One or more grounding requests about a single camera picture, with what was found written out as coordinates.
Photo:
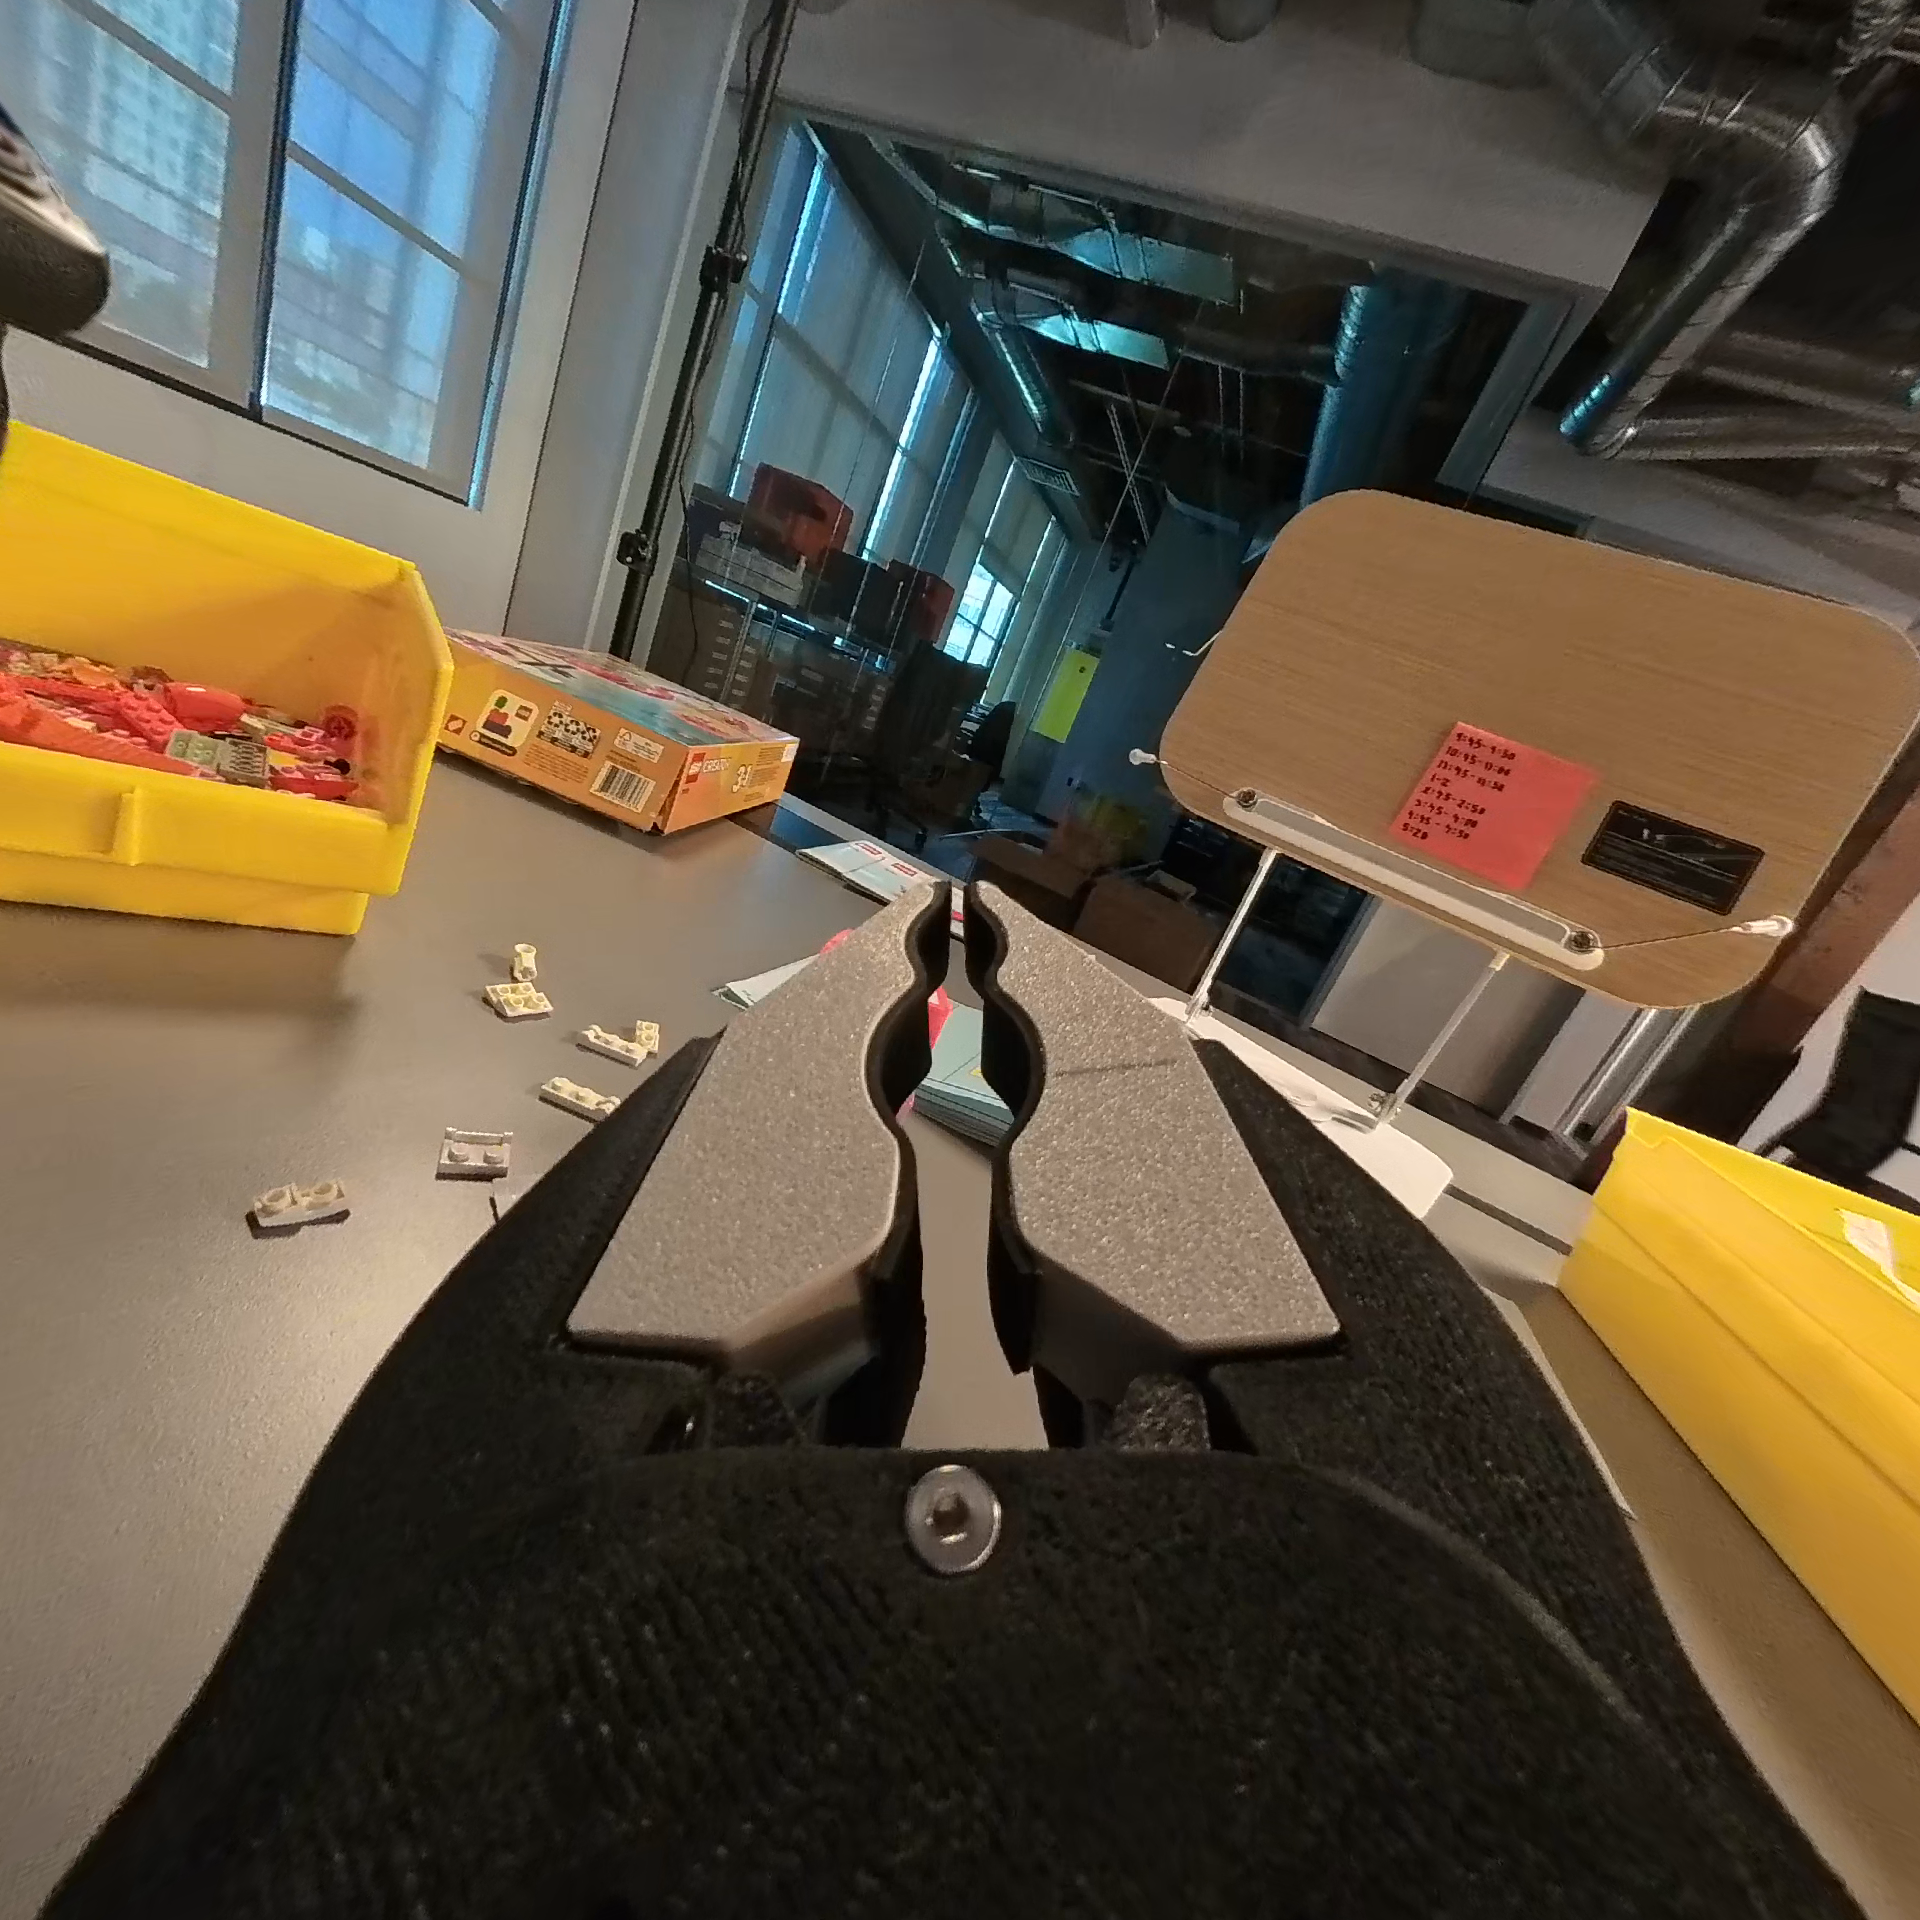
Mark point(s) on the pink sticky note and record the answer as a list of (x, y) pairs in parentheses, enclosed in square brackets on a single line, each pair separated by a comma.
[(1492, 801)]

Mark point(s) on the shelf with storage boxes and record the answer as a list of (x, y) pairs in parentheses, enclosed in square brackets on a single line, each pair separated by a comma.
[(795, 585)]

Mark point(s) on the brown cardboard box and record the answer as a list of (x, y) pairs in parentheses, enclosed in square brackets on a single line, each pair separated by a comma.
[(1125, 915)]

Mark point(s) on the black office chair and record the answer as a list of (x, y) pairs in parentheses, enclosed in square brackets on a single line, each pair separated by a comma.
[(1853, 1094)]

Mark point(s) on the black stand pole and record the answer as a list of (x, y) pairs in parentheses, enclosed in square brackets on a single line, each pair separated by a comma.
[(705, 345)]

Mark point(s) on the yellow-green sign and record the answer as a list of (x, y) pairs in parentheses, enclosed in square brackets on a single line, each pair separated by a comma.
[(1064, 693)]

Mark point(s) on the toy set cardboard box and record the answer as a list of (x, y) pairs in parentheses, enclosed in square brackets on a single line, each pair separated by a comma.
[(630, 750)]

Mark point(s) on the wooden book stand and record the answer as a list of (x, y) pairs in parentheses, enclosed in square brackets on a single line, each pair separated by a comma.
[(1499, 645)]

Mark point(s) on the heap of toy bricks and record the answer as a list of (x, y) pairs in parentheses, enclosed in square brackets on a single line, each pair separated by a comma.
[(165, 719)]

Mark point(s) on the metal ceiling duct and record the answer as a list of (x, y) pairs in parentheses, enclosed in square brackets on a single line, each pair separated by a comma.
[(1738, 165)]

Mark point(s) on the row of small pale bricks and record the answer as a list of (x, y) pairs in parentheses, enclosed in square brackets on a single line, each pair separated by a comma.
[(579, 1097)]

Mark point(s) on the yellow plastic bin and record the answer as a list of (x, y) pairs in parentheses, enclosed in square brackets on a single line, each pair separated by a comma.
[(1755, 1349), (194, 856)]

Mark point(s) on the white instruction booklet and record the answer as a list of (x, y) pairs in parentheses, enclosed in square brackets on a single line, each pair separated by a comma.
[(870, 869)]

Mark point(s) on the pale instruction sheet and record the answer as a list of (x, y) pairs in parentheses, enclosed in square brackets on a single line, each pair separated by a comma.
[(772, 979)]

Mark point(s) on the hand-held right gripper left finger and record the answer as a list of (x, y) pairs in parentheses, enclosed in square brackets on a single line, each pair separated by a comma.
[(778, 1171)]

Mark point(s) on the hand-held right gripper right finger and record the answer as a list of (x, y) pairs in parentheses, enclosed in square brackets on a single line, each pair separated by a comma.
[(1140, 1185)]

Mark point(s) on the blue instruction booklet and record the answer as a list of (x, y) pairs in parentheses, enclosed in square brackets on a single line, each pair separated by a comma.
[(960, 1088)]

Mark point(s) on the window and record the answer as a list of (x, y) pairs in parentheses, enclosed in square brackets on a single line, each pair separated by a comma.
[(345, 225)]

